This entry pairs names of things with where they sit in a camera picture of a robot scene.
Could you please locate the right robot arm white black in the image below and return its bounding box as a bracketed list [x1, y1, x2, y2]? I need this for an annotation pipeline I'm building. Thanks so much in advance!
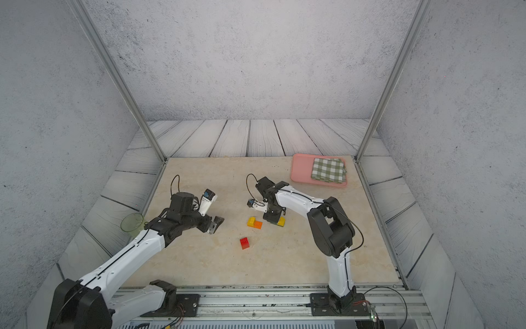
[247, 177, 356, 302]

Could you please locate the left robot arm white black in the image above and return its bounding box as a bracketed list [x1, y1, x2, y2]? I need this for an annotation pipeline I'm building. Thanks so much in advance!
[47, 190, 224, 328]

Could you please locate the red lego brick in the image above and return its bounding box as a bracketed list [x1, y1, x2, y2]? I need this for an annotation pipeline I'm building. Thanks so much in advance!
[240, 237, 250, 249]

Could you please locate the pink tray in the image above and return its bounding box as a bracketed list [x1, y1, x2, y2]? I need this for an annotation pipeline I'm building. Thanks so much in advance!
[290, 154, 347, 188]

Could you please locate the green translucent cup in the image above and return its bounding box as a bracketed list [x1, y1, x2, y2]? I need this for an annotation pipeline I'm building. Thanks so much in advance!
[120, 212, 145, 239]

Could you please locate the green checkered cloth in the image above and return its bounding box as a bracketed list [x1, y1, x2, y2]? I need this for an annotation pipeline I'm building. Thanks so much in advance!
[311, 158, 347, 184]

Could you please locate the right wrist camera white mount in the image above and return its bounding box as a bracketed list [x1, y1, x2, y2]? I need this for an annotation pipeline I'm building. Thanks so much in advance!
[247, 199, 268, 213]

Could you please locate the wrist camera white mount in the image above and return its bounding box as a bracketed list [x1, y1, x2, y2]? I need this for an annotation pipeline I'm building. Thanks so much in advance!
[199, 189, 217, 217]
[247, 199, 268, 213]

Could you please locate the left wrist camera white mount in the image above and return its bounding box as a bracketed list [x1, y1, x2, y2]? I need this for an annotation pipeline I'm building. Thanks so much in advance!
[199, 189, 217, 217]

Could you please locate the right camera cable black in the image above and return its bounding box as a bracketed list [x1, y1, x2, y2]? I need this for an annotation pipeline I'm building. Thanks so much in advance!
[245, 173, 268, 206]

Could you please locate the camera cable black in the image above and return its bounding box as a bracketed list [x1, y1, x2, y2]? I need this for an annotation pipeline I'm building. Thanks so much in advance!
[170, 174, 181, 196]
[245, 173, 268, 206]

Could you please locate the left camera cable black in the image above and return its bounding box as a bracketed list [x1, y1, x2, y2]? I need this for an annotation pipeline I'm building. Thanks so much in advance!
[170, 174, 181, 196]

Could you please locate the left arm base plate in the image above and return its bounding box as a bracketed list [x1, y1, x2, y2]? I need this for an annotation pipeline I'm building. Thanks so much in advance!
[141, 293, 200, 318]

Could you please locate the aluminium rail front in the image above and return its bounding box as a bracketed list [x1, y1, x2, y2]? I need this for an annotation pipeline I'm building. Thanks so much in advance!
[107, 285, 436, 329]

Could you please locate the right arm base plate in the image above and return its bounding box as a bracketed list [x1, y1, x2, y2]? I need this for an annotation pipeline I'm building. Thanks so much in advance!
[310, 292, 371, 317]

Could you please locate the right aluminium frame post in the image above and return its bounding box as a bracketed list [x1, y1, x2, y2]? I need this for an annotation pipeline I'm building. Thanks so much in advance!
[355, 0, 432, 163]

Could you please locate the aluminium frame post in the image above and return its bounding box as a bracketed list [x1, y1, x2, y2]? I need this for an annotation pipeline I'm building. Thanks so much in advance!
[355, 0, 432, 163]
[67, 0, 167, 165]

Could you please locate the left aluminium frame post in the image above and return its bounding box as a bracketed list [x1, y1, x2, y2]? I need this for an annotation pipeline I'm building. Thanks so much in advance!
[67, 0, 167, 165]

